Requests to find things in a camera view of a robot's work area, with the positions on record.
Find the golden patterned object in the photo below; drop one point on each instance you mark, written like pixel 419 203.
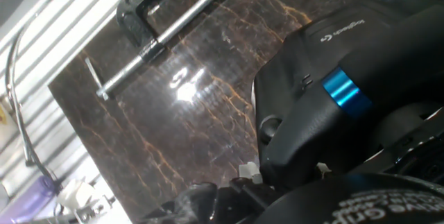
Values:
pixel 2 114

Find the white plastic connector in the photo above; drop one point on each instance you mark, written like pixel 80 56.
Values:
pixel 78 194

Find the dark brown marble mat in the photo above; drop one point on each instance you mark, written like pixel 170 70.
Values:
pixel 156 130

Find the black C-clamp with steel screw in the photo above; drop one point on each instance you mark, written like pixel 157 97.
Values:
pixel 133 19

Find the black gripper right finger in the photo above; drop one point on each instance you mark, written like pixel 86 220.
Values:
pixel 322 170

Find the black racing steering wheel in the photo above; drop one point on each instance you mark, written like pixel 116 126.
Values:
pixel 305 130

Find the purple translucent object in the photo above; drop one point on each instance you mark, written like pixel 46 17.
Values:
pixel 27 199

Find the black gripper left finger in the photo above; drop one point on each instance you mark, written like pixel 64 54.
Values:
pixel 246 196

